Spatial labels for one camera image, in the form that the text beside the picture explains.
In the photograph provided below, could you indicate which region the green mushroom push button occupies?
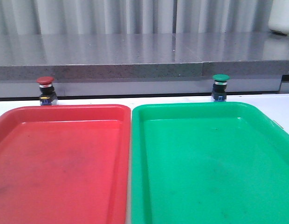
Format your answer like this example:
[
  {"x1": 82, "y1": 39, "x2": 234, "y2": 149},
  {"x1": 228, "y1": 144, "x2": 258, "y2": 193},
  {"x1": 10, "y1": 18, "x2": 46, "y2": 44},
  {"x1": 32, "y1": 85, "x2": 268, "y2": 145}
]
[{"x1": 211, "y1": 74, "x2": 230, "y2": 102}]

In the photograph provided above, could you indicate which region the red mushroom push button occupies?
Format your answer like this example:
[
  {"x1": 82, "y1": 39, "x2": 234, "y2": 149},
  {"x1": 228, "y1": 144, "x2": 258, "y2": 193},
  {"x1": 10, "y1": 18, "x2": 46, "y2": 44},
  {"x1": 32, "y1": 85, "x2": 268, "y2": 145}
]
[{"x1": 36, "y1": 77, "x2": 58, "y2": 105}]

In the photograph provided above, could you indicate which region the green plastic tray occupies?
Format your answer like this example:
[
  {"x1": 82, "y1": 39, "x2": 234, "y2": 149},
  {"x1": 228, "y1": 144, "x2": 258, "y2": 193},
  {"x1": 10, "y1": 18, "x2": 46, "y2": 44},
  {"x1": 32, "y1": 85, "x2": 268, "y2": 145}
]
[{"x1": 131, "y1": 102, "x2": 289, "y2": 224}]

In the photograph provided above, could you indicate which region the white appliance on counter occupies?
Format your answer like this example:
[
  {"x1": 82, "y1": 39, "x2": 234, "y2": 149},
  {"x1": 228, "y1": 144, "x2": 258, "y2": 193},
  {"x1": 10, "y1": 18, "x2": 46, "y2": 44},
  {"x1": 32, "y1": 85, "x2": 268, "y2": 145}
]
[{"x1": 268, "y1": 0, "x2": 289, "y2": 35}]

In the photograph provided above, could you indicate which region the grey speckled stone counter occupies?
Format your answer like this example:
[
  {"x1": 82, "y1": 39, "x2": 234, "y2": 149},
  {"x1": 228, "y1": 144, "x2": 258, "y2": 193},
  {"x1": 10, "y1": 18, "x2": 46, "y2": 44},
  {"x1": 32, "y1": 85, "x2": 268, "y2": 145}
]
[{"x1": 0, "y1": 32, "x2": 289, "y2": 98}]

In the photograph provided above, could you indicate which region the red plastic tray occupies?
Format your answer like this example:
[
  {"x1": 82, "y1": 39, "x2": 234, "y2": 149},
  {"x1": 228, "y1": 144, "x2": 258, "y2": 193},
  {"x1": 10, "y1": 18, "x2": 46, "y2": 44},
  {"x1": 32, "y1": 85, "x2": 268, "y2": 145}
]
[{"x1": 0, "y1": 105, "x2": 131, "y2": 224}]

